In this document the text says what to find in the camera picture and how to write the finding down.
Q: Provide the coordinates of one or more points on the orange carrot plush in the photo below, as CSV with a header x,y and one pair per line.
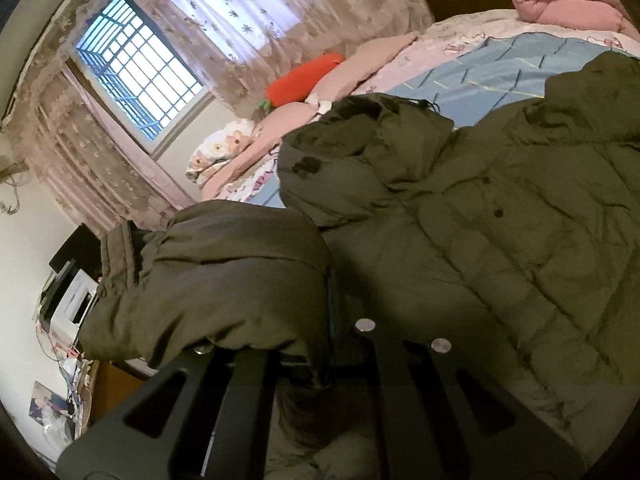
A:
x,y
305,80

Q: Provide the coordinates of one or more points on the white pink printed bed sheet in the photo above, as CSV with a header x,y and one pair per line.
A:
x,y
435,45

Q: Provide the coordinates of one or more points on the floral pillow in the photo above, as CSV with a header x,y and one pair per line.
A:
x,y
220,147

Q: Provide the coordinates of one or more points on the barred window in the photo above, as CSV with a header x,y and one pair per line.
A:
x,y
135,65

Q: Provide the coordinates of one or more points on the floral lace curtain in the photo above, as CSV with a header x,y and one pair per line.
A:
x,y
300,0

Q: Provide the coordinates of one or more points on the wooden nightstand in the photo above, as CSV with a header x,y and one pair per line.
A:
x,y
115,390

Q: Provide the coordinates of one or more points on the light blue striped blanket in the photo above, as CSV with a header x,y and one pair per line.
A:
x,y
500,70

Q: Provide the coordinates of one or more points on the wall photo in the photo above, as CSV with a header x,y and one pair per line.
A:
x,y
45,405

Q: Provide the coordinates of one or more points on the olive green puffer jacket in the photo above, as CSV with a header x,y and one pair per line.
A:
x,y
450,260

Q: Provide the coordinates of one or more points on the black monitor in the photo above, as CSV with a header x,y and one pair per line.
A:
x,y
75,247

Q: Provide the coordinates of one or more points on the white printer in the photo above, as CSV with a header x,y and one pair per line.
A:
x,y
75,300

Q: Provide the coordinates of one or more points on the pink folded quilt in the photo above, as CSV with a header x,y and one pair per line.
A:
x,y
565,0

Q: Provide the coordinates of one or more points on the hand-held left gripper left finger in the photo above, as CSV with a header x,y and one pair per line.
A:
x,y
247,377

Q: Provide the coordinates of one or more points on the pink pillow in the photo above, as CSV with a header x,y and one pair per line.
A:
x,y
360,70

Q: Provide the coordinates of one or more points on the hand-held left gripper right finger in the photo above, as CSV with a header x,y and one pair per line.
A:
x,y
350,332

